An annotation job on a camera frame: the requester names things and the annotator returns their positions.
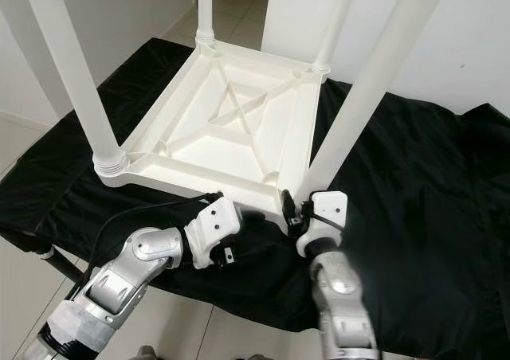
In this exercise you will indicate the white plastic table top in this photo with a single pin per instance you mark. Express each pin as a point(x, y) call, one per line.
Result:
point(227, 149)

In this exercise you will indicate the white plastic table leg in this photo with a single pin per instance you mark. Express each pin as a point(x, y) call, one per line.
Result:
point(76, 65)
point(205, 9)
point(339, 21)
point(382, 81)

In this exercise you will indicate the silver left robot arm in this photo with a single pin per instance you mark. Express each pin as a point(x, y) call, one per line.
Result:
point(123, 284)

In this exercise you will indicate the grey robot left foot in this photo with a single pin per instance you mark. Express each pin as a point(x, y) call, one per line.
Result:
point(148, 354)

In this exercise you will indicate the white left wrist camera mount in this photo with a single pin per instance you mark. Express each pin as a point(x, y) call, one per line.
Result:
point(217, 221)

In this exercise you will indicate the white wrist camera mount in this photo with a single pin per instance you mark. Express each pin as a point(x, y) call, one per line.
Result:
point(328, 209)
point(217, 221)

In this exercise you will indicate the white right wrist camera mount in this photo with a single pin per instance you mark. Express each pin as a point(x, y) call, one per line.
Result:
point(328, 209)

